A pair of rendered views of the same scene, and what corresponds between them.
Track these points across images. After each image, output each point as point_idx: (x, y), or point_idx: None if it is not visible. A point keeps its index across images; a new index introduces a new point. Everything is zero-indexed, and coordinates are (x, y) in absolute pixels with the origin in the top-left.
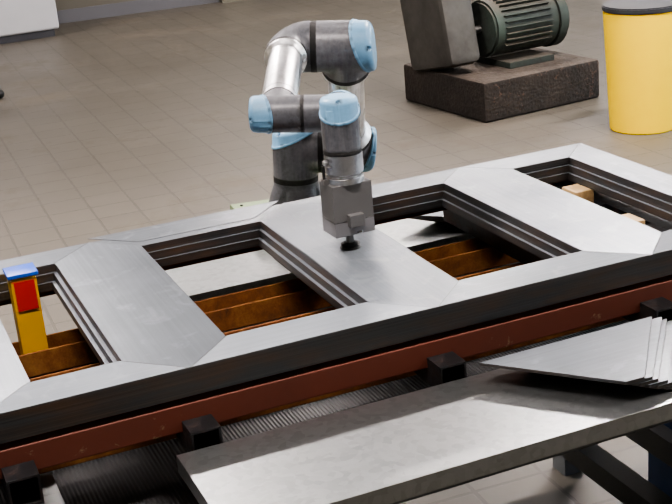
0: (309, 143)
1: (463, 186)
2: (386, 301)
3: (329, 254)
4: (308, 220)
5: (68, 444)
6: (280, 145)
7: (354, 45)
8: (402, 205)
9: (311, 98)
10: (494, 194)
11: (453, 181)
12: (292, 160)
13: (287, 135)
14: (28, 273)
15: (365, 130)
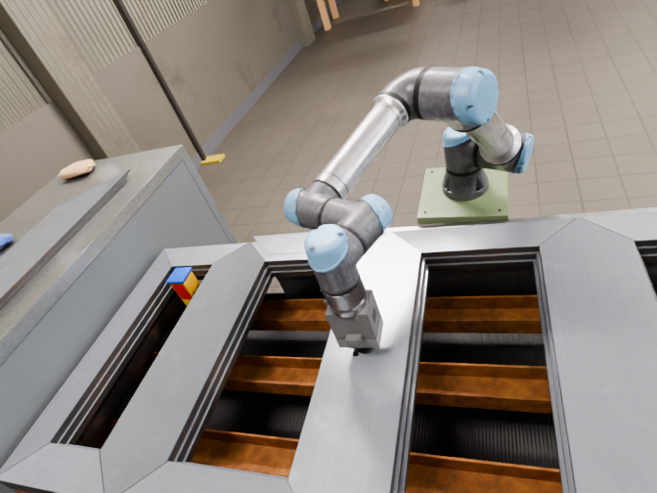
0: (467, 147)
1: (553, 261)
2: (299, 492)
3: (341, 350)
4: (380, 272)
5: None
6: (445, 145)
7: (455, 104)
8: (488, 260)
9: (329, 209)
10: (573, 294)
11: (550, 246)
12: (453, 157)
13: (449, 139)
14: (177, 282)
15: (512, 146)
